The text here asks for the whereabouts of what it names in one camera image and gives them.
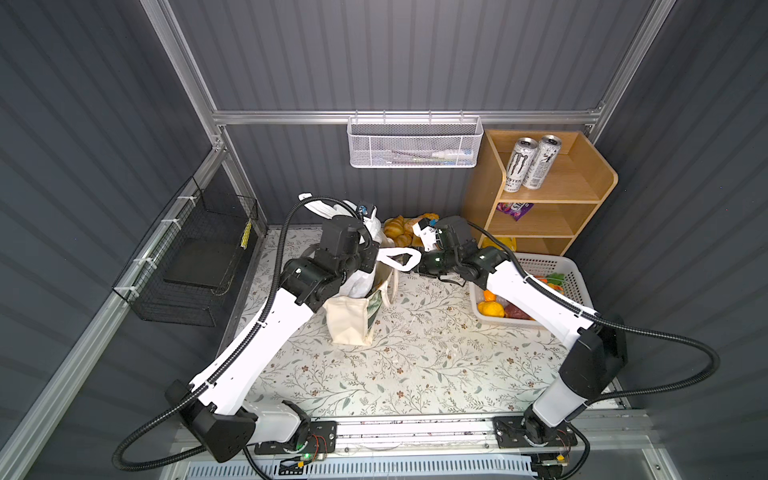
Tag black wire wall basket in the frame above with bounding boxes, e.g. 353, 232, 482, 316
113, 182, 259, 327

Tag wooden shelf unit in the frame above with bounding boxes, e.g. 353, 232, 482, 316
461, 130, 618, 256

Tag yellow snack bag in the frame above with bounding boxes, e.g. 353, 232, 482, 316
498, 237, 517, 251

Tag purple snack packet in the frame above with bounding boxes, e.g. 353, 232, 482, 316
496, 203, 534, 221

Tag white monster can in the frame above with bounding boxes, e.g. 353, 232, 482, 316
523, 134, 562, 190
504, 137, 538, 193

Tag toothpaste tube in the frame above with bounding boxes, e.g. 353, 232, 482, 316
431, 149, 475, 163

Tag white plastic grocery bag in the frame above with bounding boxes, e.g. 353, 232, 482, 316
290, 193, 421, 303

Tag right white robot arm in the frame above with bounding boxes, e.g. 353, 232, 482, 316
413, 216, 627, 445

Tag beige canvas tote bag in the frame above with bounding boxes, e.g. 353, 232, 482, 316
323, 262, 399, 346

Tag tray of bread rolls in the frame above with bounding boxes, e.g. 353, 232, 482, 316
383, 213, 439, 248

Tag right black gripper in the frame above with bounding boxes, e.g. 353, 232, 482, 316
388, 246, 458, 277

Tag white Monster can left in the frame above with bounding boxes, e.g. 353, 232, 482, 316
504, 137, 538, 193

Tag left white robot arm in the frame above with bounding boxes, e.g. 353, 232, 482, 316
166, 212, 382, 463

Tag white Monster can right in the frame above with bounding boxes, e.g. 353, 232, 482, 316
523, 134, 562, 190

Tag white wire wall basket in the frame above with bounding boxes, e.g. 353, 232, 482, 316
346, 113, 484, 169

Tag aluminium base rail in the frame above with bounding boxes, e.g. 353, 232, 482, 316
173, 413, 655, 463

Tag white plastic produce basket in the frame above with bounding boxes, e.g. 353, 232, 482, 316
467, 252, 597, 345

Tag dark red toy fruit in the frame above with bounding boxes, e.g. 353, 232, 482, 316
505, 304, 531, 320

